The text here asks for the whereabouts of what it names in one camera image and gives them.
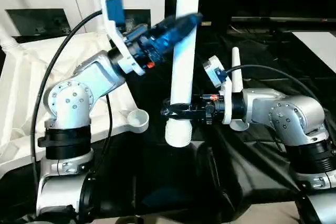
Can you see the white plastic table top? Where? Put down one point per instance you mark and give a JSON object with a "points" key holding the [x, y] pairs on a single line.
{"points": [[21, 93]]}

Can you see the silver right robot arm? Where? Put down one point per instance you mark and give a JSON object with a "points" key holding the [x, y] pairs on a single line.
{"points": [[289, 114]]}

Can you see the black plastic mat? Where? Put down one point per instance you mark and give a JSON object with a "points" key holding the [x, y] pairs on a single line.
{"points": [[173, 182]]}

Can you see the white board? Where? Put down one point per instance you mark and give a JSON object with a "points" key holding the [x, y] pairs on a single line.
{"points": [[317, 48]]}

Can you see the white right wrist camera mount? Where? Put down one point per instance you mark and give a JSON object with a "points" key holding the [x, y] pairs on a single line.
{"points": [[227, 106]]}

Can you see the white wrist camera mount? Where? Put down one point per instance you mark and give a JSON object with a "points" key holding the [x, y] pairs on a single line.
{"points": [[227, 106], [111, 11]]}

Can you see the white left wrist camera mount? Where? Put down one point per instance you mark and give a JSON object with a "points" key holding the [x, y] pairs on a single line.
{"points": [[111, 11]]}

